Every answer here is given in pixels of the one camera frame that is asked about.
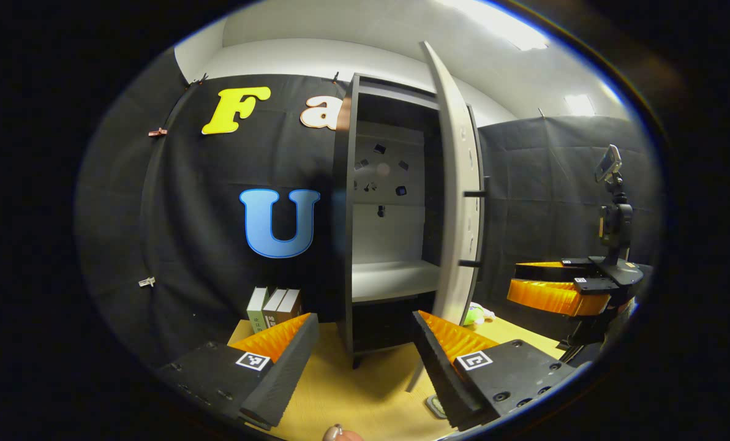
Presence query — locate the black backdrop cloth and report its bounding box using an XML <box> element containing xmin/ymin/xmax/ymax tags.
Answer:
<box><xmin>74</xmin><ymin>49</ymin><xmax>663</xmax><ymax>368</ymax></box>

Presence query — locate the green book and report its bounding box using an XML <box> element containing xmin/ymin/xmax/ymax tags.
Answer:
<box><xmin>247</xmin><ymin>287</ymin><xmax>271</xmax><ymax>334</ymax></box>

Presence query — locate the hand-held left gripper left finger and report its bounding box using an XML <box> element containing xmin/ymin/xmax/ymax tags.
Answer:
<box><xmin>157</xmin><ymin>314</ymin><xmax>320</xmax><ymax>431</ymax></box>

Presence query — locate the long ceiling light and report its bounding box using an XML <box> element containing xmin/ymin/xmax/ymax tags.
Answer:
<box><xmin>432</xmin><ymin>0</ymin><xmax>549</xmax><ymax>51</ymax></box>

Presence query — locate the beige cabinet door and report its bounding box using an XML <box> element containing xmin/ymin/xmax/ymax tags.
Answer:
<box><xmin>419</xmin><ymin>41</ymin><xmax>489</xmax><ymax>328</ymax></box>

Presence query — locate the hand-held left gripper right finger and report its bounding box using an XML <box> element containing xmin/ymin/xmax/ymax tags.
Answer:
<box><xmin>410</xmin><ymin>311</ymin><xmax>577</xmax><ymax>432</ymax></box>

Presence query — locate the reddish brown book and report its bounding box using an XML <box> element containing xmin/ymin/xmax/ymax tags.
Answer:
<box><xmin>276</xmin><ymin>289</ymin><xmax>303</xmax><ymax>325</ymax></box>

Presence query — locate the small ceiling light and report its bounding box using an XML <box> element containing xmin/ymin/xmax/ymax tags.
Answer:
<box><xmin>564</xmin><ymin>94</ymin><xmax>595</xmax><ymax>117</ymax></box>

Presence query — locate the green plush toy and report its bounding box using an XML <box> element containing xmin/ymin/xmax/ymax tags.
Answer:
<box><xmin>463</xmin><ymin>302</ymin><xmax>495</xmax><ymax>326</ymax></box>

